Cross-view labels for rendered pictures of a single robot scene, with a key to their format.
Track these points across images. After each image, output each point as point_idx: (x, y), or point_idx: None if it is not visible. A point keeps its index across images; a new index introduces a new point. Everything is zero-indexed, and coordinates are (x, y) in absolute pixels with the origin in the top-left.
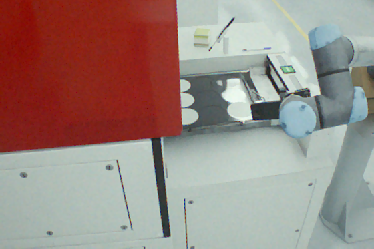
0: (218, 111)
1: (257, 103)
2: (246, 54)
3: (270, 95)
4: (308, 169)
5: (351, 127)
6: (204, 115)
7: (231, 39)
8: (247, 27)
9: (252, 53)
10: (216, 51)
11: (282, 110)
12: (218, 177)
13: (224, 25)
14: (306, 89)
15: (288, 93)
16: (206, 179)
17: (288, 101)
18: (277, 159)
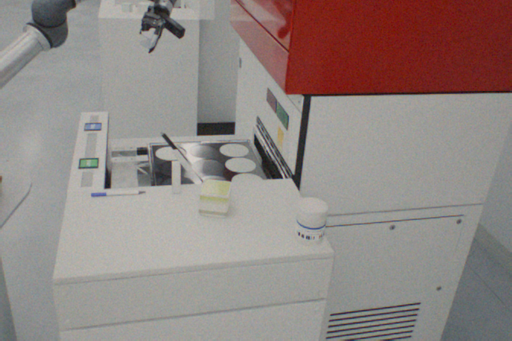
0: (197, 152)
1: (180, 27)
2: (141, 187)
3: (123, 176)
4: (113, 139)
5: (28, 167)
6: (212, 150)
7: (157, 220)
8: (107, 256)
9: (130, 189)
10: (190, 192)
11: None
12: (200, 138)
13: (177, 151)
14: (146, 12)
15: (158, 18)
16: (210, 138)
17: None
18: (141, 146)
